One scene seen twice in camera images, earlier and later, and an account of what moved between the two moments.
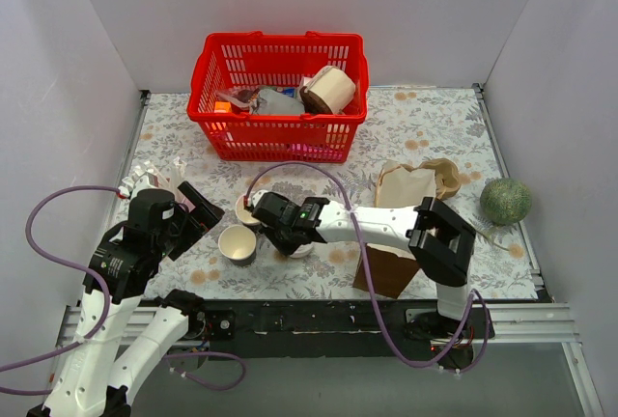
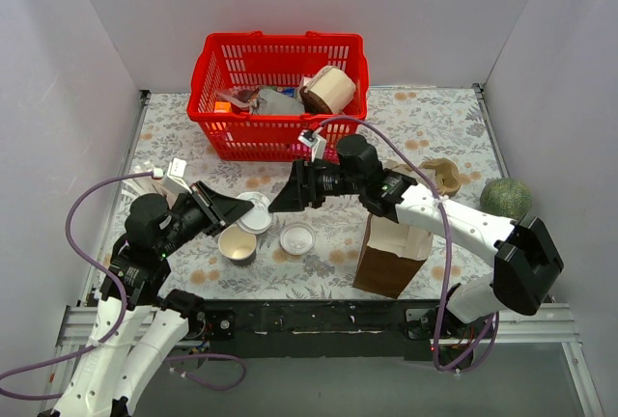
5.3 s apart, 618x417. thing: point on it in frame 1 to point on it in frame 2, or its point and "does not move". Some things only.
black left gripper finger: (205, 215) to (220, 210)
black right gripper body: (269, 223) to (308, 185)
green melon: (504, 201) does not move
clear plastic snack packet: (240, 97) does not move
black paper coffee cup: (238, 243) does not move
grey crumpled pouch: (273, 102) does not move
